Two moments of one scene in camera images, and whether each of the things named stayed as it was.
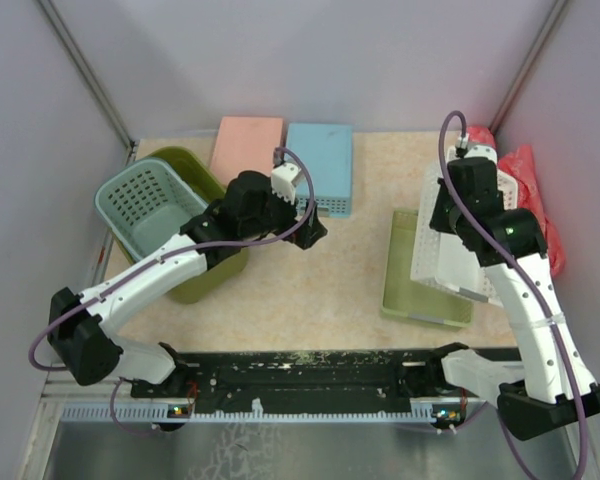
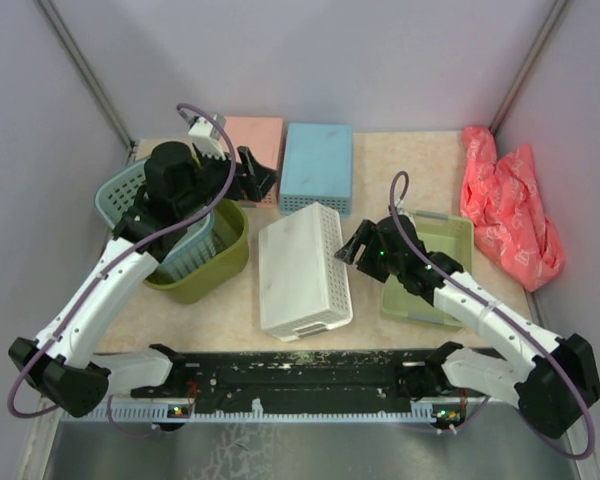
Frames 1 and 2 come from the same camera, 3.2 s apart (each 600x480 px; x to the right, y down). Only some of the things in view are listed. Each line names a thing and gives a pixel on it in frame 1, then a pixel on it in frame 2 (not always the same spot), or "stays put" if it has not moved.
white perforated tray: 439,256 -> 303,287
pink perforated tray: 245,143 stays put
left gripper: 311,230 -> 256,180
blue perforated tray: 326,150 stays put
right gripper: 437,222 -> 368,234
